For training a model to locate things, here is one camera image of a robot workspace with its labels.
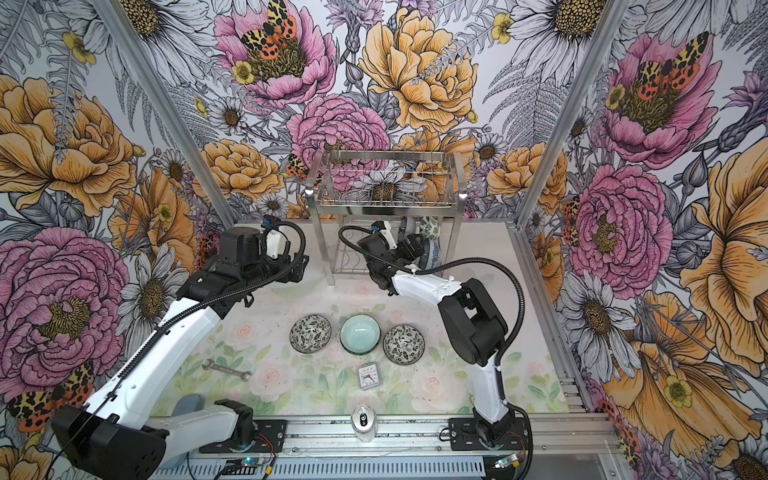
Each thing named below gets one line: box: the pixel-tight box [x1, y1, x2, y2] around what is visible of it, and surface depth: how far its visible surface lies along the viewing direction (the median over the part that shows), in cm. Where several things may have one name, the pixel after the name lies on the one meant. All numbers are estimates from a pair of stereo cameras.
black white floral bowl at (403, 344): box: [383, 324, 425, 366], surface depth 89 cm
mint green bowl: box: [339, 314, 382, 355], surface depth 90 cm
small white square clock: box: [358, 364, 380, 391], surface depth 83 cm
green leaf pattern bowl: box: [420, 215, 441, 241], surface depth 107 cm
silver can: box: [351, 404, 377, 443], surface depth 66 cm
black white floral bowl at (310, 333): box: [289, 314, 332, 354], surface depth 91 cm
